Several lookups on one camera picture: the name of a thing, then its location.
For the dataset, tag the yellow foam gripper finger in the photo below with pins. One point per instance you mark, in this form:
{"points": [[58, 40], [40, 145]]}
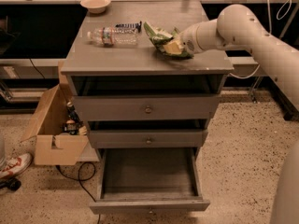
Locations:
{"points": [[173, 47]]}

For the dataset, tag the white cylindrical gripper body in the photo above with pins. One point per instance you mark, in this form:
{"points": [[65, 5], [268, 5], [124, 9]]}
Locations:
{"points": [[188, 40]]}

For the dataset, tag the green jalapeno chip bag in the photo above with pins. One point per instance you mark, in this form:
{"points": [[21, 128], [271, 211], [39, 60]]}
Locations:
{"points": [[158, 37]]}

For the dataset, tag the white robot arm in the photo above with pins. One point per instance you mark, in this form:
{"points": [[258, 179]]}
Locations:
{"points": [[238, 28]]}

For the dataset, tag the grey top drawer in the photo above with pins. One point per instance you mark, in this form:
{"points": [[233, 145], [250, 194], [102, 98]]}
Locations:
{"points": [[108, 108]]}

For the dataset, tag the grey wooden drawer cabinet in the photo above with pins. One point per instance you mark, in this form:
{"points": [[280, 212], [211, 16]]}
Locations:
{"points": [[141, 70]]}

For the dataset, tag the grey middle drawer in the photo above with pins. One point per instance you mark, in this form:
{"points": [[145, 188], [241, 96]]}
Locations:
{"points": [[147, 138]]}

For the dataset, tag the grey open bottom drawer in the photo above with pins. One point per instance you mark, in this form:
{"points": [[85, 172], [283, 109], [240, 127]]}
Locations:
{"points": [[148, 180]]}

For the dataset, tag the dark striped snack bar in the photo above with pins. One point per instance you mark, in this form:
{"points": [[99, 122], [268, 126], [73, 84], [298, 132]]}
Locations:
{"points": [[137, 26]]}

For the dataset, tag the clear plastic water bottle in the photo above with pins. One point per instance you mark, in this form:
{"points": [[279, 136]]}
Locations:
{"points": [[111, 36]]}

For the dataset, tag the beige ceramic bowl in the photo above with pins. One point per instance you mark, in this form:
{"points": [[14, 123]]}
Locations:
{"points": [[95, 6]]}

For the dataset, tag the dark bottle in box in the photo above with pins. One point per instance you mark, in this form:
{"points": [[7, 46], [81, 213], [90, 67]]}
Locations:
{"points": [[72, 113]]}

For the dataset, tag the small cream container in box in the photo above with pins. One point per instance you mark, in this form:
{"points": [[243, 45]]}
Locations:
{"points": [[82, 130]]}

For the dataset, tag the brown cardboard box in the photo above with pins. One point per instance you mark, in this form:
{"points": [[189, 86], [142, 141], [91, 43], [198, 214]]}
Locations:
{"points": [[47, 125]]}

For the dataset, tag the white red sneaker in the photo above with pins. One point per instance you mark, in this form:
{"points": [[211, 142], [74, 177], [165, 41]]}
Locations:
{"points": [[15, 166]]}

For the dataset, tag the black caster wheel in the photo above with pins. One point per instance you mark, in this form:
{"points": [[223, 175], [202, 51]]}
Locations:
{"points": [[12, 184]]}

